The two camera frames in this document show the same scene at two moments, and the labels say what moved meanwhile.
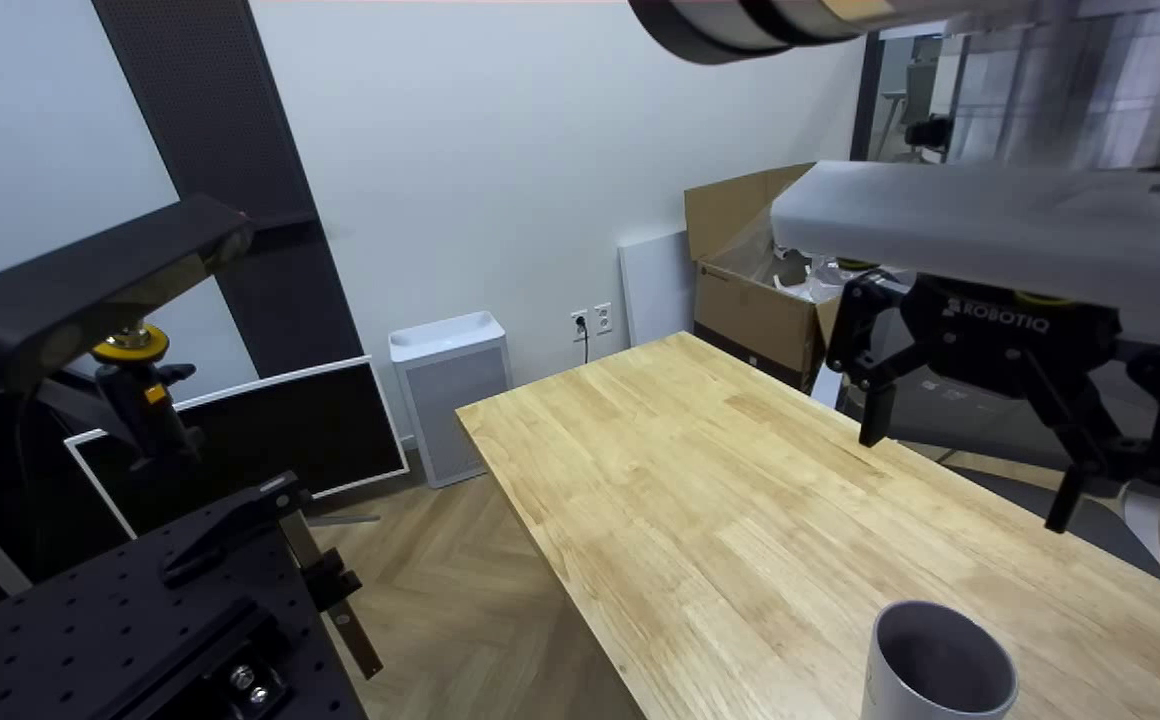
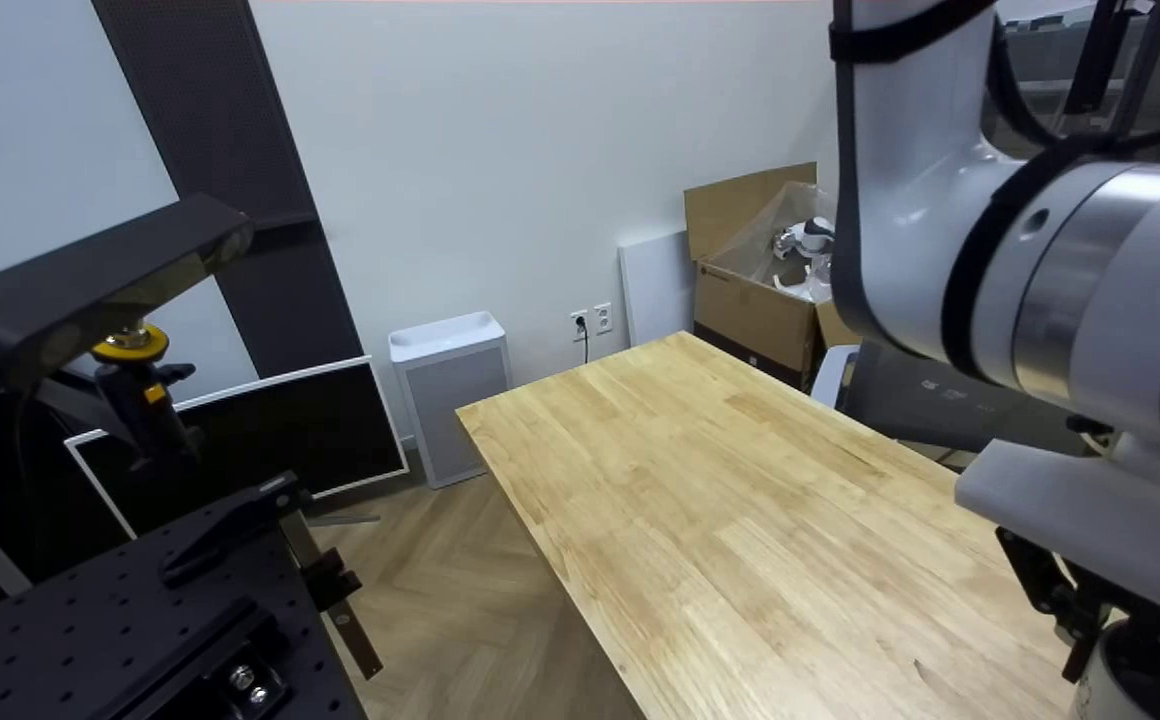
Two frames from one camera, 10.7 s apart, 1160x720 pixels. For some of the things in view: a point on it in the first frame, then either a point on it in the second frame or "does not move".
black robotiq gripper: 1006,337 → 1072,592
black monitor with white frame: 321,429 does not move
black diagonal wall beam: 219,128 does not move
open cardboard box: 737,296 does not move
